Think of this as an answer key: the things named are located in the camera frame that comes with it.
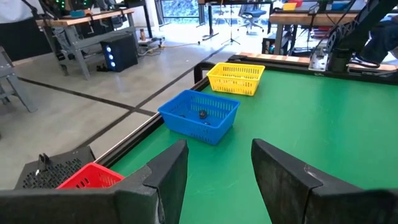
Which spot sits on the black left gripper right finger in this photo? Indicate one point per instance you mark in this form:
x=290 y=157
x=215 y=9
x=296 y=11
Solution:
x=280 y=186

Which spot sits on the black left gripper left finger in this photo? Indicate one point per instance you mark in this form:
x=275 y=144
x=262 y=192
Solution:
x=171 y=186

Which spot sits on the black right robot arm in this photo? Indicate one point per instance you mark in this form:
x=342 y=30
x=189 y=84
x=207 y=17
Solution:
x=363 y=21

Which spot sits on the blue plastic basket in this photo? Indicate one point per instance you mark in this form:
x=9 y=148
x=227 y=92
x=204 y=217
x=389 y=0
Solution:
x=196 y=132

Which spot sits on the green table mat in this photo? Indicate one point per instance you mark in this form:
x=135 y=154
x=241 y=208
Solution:
x=311 y=124

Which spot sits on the red plastic basket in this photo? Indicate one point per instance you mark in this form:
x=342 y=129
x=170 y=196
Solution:
x=93 y=175

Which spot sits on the yellow plastic basket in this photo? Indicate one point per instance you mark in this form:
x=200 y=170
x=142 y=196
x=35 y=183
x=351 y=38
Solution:
x=233 y=85

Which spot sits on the black perforated computer tower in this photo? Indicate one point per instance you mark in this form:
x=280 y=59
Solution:
x=56 y=174

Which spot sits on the small black clamp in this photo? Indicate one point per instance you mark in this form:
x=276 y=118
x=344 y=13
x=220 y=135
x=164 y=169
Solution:
x=42 y=161

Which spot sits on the black computer blue lights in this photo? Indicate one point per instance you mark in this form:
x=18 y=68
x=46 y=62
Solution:
x=124 y=51

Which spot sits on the grey power strip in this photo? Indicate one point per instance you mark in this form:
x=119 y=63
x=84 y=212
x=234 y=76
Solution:
x=152 y=40

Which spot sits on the brown bottle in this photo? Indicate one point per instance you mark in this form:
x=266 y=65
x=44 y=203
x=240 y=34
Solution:
x=142 y=35

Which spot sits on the black tripod stand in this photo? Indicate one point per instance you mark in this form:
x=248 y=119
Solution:
x=230 y=25

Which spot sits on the wooden slab workbench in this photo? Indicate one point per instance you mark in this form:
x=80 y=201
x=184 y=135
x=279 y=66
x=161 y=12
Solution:
x=311 y=19

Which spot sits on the black standing desk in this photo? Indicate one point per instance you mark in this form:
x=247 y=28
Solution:
x=211 y=18

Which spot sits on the blue office chair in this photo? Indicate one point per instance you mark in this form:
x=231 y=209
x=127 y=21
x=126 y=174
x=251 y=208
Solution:
x=255 y=13

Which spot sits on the window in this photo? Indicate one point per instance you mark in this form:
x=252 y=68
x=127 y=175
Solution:
x=180 y=9

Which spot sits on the small yellow bin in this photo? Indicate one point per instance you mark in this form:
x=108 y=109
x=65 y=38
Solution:
x=289 y=6

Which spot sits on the person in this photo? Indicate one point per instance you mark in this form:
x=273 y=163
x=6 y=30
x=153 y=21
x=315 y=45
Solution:
x=384 y=39

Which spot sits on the small red bin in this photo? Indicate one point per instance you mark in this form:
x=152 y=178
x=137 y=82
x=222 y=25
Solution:
x=297 y=2

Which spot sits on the small blue bin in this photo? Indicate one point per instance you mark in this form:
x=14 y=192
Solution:
x=339 y=5

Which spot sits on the grey workbench wooden surface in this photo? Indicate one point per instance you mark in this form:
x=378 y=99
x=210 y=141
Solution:
x=71 y=21

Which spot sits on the small teal box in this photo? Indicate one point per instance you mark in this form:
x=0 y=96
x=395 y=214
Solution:
x=77 y=13

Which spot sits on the grey metal bench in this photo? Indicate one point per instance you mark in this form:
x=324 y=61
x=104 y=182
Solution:
x=9 y=73

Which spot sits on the black table border rail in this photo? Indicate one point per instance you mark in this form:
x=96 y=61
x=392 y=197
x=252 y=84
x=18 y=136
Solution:
x=136 y=138

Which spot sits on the silver mounting bracket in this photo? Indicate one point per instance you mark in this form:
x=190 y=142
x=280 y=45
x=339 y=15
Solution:
x=317 y=60

